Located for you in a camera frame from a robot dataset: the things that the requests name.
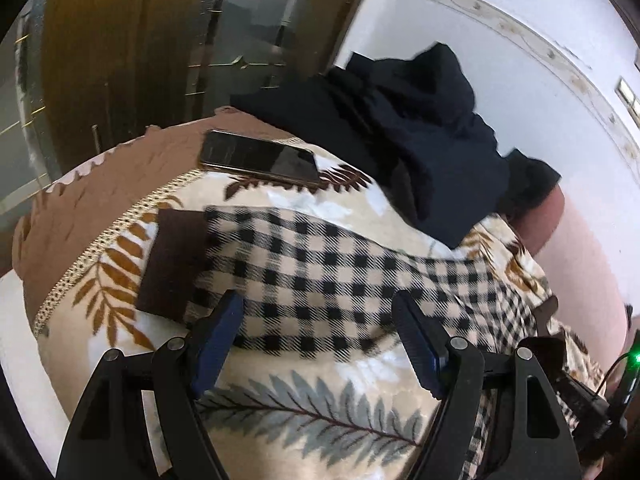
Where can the wall light switch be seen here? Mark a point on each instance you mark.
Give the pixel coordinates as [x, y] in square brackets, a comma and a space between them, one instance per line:
[629, 97]

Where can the pink quilted bolster cushion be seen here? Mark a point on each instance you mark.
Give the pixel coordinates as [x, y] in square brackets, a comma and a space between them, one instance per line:
[590, 265]

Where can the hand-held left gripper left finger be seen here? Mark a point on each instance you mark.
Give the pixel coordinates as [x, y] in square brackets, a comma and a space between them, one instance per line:
[219, 342]

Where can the wooden door with glass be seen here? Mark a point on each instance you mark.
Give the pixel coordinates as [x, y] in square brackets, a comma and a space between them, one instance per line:
[125, 35]

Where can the leaf print plush blanket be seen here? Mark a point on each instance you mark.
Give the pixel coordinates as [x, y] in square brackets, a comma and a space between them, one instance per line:
[300, 410]

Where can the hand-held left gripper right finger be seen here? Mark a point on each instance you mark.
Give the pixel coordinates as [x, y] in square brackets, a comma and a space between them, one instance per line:
[420, 355]

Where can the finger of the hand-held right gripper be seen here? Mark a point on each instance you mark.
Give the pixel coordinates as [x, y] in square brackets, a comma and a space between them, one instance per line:
[547, 310]

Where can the beige black checkered garment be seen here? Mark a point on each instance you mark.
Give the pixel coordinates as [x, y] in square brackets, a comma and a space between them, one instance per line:
[310, 270]

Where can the black smartphone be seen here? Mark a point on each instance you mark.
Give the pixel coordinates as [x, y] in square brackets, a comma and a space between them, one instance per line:
[250, 152]

